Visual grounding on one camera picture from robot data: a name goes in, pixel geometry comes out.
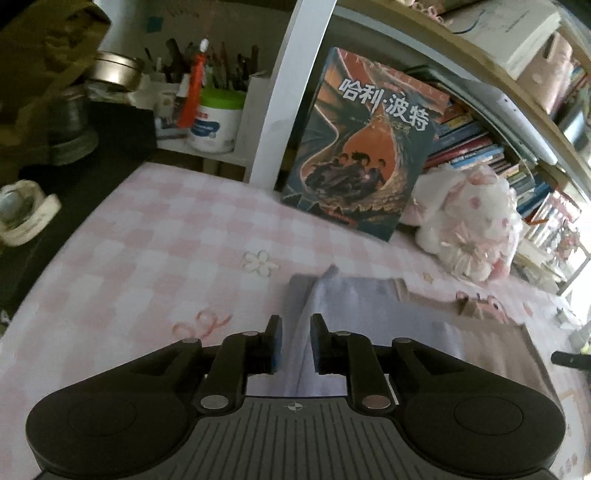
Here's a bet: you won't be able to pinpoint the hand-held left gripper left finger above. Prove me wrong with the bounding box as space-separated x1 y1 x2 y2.
124 315 283 414

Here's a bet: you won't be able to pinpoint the lavender cloth garment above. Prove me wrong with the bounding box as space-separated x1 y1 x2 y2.
279 264 467 398

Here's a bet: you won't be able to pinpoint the beige cloth garment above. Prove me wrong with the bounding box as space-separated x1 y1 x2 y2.
392 277 557 398

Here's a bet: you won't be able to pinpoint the wooden shelf board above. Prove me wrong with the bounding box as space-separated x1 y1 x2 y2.
336 0 591 160

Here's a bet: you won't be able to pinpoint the pink checked bedsheet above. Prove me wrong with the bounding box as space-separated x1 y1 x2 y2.
0 159 591 480

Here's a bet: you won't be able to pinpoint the white tape dispenser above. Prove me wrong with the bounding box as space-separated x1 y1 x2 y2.
0 181 63 246

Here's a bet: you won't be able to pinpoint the dark glass jar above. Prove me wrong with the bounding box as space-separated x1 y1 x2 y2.
48 85 100 165

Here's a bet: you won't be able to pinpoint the round metal tin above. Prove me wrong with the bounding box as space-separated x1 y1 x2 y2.
88 51 145 90

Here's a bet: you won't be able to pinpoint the grey laptop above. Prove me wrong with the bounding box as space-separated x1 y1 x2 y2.
455 85 559 165

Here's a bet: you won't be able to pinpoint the white shelf post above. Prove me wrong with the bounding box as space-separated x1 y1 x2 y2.
249 0 345 186

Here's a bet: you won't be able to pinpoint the pink storage box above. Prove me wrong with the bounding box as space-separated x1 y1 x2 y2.
517 32 576 114

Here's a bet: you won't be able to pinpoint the row of books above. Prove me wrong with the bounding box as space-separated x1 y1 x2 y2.
406 65 583 283

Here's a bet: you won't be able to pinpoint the olive fabric bag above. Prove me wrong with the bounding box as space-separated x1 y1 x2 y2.
0 0 114 160

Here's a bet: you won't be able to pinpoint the white pink plush toy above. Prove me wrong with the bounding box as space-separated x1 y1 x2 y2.
399 164 524 284

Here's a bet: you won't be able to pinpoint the cluster of pens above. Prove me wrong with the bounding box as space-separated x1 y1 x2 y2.
143 39 262 92

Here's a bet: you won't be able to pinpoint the dragon cover book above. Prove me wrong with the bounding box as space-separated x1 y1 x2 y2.
277 46 451 243

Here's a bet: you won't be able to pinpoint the red tassel ornament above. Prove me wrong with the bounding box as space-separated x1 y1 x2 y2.
178 39 211 129

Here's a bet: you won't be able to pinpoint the white tub green lid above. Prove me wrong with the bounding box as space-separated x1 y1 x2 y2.
188 89 247 155

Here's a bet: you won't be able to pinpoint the white books on top shelf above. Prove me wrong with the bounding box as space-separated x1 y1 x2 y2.
443 0 562 80

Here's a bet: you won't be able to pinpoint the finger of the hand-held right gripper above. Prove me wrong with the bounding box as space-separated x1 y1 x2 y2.
551 351 591 370

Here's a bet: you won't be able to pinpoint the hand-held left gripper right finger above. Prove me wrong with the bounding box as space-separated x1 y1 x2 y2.
310 314 467 411

